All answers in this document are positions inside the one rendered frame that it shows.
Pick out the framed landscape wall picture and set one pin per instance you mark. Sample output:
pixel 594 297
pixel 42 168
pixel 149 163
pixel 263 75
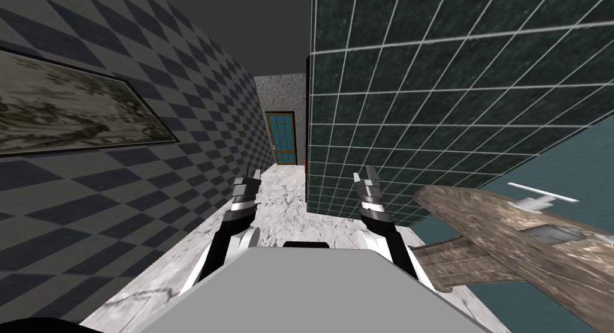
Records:
pixel 72 107

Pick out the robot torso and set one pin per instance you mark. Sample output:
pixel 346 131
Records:
pixel 307 294

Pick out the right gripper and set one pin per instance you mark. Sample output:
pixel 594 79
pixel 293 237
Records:
pixel 369 191

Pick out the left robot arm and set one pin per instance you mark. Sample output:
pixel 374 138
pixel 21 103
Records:
pixel 225 242

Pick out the blue glazed wooden door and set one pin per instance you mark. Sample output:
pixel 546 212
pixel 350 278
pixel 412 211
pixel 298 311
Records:
pixel 283 138

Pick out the wooden washstand with sink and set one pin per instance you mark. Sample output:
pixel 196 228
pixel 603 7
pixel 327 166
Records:
pixel 508 246

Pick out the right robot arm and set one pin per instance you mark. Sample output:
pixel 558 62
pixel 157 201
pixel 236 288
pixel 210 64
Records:
pixel 388 237

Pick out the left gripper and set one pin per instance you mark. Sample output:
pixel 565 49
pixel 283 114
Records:
pixel 245 191

